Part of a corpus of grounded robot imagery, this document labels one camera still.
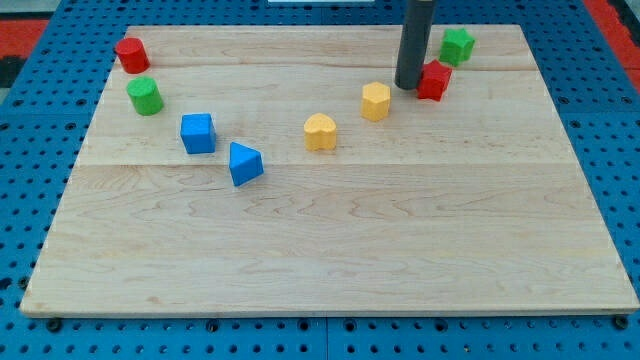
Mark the green cylinder block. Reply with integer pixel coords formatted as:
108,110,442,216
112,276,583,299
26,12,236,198
126,76,164,116

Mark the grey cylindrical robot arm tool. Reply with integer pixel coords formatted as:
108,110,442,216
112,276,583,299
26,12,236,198
395,0,436,90

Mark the red star block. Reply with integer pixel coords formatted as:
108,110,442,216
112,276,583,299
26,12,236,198
417,60,453,101

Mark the green star block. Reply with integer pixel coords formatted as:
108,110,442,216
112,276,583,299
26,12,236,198
439,28,475,67

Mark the light wooden board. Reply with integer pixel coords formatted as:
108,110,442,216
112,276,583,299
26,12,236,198
20,25,639,318

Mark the yellow hexagon block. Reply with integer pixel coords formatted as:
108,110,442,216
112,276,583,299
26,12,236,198
360,82,391,122

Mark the yellow heart block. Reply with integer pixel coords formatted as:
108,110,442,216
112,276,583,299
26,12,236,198
303,113,337,151

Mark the red cylinder block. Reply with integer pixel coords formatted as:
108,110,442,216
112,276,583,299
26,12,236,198
115,37,150,74

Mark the blue triangular prism block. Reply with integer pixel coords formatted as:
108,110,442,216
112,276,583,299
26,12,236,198
229,142,264,187

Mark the blue cube block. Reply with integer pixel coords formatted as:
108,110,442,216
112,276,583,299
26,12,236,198
180,113,216,154

